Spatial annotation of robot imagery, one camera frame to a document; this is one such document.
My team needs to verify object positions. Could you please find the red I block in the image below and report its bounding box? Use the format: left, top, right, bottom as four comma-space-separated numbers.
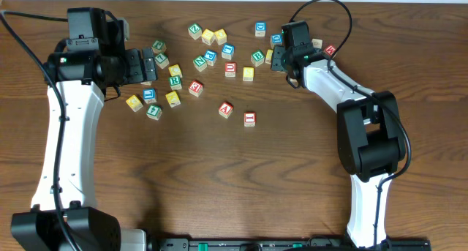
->
244, 112, 257, 127

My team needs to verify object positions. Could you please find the red A block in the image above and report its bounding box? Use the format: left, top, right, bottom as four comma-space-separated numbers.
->
218, 102, 233, 119

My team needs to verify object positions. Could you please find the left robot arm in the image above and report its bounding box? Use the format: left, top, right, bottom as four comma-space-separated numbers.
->
11, 7, 159, 250

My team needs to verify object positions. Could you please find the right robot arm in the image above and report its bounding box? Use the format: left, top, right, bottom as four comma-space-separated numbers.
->
271, 21, 410, 250

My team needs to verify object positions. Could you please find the yellow block beside B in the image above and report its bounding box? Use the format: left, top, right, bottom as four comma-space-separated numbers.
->
265, 49, 273, 64

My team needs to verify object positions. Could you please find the green B block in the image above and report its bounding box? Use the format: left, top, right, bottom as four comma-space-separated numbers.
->
251, 50, 265, 67

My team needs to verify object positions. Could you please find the green 7 block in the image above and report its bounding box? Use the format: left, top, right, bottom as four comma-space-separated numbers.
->
154, 53, 170, 69

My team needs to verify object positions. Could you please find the yellow S block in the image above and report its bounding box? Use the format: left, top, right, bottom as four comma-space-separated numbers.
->
243, 67, 254, 82

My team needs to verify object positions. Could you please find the blue L block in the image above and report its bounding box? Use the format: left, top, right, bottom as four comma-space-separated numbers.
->
143, 89, 157, 104

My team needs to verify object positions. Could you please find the yellow block above R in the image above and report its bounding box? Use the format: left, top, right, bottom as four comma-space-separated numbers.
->
168, 64, 183, 78

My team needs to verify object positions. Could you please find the yellow block lower left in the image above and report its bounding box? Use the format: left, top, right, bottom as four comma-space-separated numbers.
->
126, 95, 143, 112

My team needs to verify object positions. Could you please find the blue D block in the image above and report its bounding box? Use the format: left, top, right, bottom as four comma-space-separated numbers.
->
254, 22, 266, 37

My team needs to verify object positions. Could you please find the green R block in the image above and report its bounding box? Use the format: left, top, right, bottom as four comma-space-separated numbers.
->
169, 75, 182, 91

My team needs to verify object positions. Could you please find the red U block centre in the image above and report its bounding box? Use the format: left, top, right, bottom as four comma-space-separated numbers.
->
224, 62, 236, 78

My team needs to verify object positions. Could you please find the yellow block lower centre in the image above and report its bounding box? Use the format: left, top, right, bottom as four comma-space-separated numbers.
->
165, 91, 181, 108

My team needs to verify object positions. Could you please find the blue X block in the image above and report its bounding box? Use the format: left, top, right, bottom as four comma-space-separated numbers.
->
312, 38, 322, 49

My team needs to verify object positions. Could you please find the green 4 block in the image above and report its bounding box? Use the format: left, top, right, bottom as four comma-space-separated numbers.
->
146, 105, 162, 121

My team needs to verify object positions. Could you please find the blue T block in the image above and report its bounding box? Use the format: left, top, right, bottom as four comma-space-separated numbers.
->
222, 43, 235, 60

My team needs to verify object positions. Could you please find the red M block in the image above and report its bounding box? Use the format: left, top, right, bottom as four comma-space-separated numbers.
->
323, 45, 336, 56

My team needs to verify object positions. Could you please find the red E block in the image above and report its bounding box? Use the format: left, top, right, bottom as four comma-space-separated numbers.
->
189, 80, 203, 97

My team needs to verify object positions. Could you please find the green N block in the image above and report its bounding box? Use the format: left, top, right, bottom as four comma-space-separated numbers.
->
193, 56, 208, 72

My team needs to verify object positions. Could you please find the yellow block top right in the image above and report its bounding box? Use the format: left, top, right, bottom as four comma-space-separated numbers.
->
214, 29, 227, 45

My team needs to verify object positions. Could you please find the blue P block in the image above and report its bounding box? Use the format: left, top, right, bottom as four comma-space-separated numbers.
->
203, 50, 217, 66

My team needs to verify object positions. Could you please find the green Z block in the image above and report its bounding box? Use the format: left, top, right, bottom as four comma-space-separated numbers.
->
188, 23, 203, 40

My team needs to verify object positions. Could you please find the yellow block top left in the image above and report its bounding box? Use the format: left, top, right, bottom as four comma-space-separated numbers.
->
201, 29, 215, 45

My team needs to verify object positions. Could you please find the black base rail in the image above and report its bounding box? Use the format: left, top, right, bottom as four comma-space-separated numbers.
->
148, 237, 432, 251

